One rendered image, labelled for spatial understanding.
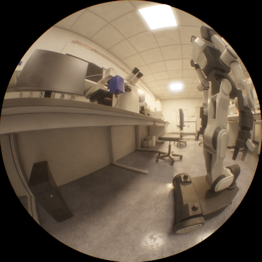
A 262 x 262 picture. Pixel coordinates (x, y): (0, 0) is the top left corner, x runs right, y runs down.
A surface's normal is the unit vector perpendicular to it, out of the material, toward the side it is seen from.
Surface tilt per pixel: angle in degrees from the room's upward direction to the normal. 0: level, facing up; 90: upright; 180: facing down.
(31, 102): 90
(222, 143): 90
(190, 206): 0
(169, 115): 90
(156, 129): 90
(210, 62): 113
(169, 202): 0
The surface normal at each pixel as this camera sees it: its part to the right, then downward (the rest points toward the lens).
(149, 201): -0.04, -1.00
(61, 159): 0.85, 0.00
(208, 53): -0.90, 0.19
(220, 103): -0.33, 0.49
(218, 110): -0.35, 0.07
